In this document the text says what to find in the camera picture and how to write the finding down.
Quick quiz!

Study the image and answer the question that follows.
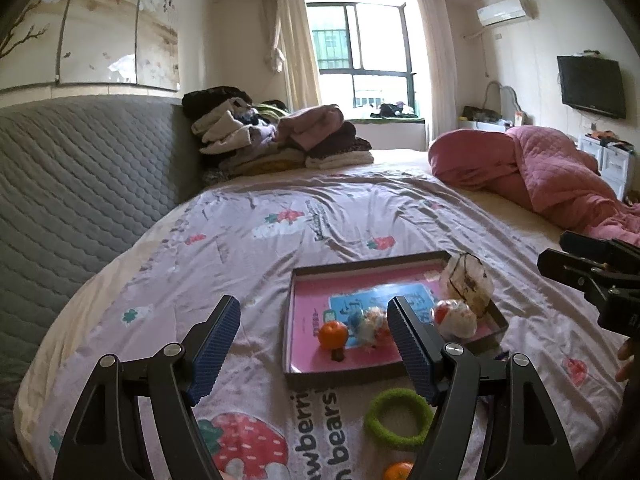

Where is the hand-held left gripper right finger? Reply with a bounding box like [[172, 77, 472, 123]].
[[387, 296, 581, 480]]

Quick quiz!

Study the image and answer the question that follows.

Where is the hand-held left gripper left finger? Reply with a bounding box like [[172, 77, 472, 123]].
[[52, 295, 242, 480]]

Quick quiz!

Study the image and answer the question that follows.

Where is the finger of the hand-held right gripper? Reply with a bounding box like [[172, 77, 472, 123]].
[[537, 249, 623, 306], [559, 230, 640, 271]]

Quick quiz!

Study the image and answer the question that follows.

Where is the orange toy egg packet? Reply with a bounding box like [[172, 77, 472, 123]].
[[350, 307, 391, 348]]

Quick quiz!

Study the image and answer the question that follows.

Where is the white red toy egg packet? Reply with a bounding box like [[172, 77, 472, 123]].
[[431, 299, 478, 338]]

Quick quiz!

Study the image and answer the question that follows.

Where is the grey shallow cardboard box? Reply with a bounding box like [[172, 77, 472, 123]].
[[282, 250, 510, 388]]

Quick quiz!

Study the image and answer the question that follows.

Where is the green fuzzy ring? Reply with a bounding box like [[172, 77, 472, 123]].
[[364, 388, 435, 451]]

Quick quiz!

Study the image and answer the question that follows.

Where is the mandarin orange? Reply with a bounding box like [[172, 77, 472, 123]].
[[382, 461, 416, 480], [318, 321, 349, 351]]

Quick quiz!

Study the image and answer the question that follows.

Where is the cream drawstring pouch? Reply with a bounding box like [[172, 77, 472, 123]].
[[440, 252, 496, 318]]

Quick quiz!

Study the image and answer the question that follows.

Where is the person's right hand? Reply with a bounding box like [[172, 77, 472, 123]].
[[616, 337, 640, 383]]

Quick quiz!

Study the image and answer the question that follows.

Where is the white drawer cabinet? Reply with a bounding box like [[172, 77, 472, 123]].
[[580, 132, 638, 203]]

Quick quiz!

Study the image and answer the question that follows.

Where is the strawberry print bed sheet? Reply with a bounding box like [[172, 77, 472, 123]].
[[12, 167, 640, 480]]

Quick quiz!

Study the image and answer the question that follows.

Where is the pink quilt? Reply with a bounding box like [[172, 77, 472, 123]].
[[428, 125, 640, 246]]

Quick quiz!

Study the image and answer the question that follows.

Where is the black television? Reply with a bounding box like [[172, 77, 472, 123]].
[[556, 55, 627, 120]]

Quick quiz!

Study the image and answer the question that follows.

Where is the white curved tube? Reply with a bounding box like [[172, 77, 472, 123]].
[[484, 80, 519, 123]]

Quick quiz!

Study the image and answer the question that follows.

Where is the dark olive bag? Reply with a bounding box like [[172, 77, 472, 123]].
[[462, 105, 501, 122]]

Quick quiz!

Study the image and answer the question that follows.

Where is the pile of folded clothes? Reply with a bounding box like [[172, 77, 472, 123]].
[[181, 87, 375, 178]]

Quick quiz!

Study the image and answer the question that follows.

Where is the grey quilted headboard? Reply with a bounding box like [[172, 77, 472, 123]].
[[0, 92, 206, 376]]

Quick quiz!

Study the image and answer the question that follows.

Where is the green windowsill mat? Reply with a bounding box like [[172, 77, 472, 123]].
[[345, 115, 427, 124]]

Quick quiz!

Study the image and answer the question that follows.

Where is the cream curtain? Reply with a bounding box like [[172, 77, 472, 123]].
[[275, 0, 323, 111], [414, 0, 463, 151]]

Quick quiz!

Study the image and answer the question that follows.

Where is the white air conditioner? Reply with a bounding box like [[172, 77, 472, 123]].
[[476, 0, 540, 27]]

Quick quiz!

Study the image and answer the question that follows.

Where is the window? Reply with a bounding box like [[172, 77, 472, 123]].
[[306, 2, 418, 121]]

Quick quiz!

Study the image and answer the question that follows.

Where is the floral wall mural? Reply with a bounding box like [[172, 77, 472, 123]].
[[0, 0, 181, 93]]

